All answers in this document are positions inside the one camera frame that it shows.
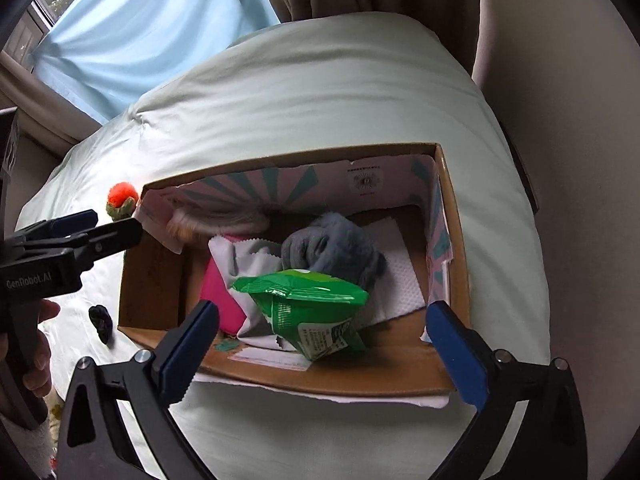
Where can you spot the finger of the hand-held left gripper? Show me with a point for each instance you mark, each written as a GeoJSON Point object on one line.
{"type": "Point", "coordinates": [112, 239]}
{"type": "Point", "coordinates": [75, 222]}

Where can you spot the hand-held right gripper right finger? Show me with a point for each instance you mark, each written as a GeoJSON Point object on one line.
{"type": "Point", "coordinates": [457, 355]}

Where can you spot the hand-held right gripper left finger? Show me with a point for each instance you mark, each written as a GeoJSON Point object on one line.
{"type": "Point", "coordinates": [192, 345]}

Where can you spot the orange and green plush toy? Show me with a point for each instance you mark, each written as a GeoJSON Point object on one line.
{"type": "Point", "coordinates": [121, 199]}

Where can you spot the pink pouch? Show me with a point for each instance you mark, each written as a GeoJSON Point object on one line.
{"type": "Point", "coordinates": [220, 295]}

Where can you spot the light grey cloth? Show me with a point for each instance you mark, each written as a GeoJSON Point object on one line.
{"type": "Point", "coordinates": [240, 265]}

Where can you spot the white textured cloth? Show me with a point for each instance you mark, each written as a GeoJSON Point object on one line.
{"type": "Point", "coordinates": [400, 280]}

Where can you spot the printed cardboard box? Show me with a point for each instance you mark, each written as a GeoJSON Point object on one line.
{"type": "Point", "coordinates": [350, 365]}

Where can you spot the green snack packet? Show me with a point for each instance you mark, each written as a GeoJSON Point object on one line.
{"type": "Point", "coordinates": [305, 310]}

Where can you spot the grey fluffy sock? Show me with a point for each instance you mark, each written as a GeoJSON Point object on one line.
{"type": "Point", "coordinates": [330, 252]}

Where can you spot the person's left hand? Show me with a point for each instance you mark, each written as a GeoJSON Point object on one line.
{"type": "Point", "coordinates": [42, 365]}

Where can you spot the black sock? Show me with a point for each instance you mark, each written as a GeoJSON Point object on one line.
{"type": "Point", "coordinates": [101, 322]}

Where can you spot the white fluffy cloth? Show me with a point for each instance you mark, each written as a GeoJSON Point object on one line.
{"type": "Point", "coordinates": [45, 445]}

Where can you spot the window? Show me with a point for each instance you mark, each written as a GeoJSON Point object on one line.
{"type": "Point", "coordinates": [30, 20]}

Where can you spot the light blue hanging cloth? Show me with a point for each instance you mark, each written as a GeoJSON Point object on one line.
{"type": "Point", "coordinates": [150, 25]}

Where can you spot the bed with pale green sheet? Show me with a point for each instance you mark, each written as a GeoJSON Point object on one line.
{"type": "Point", "coordinates": [325, 90]}

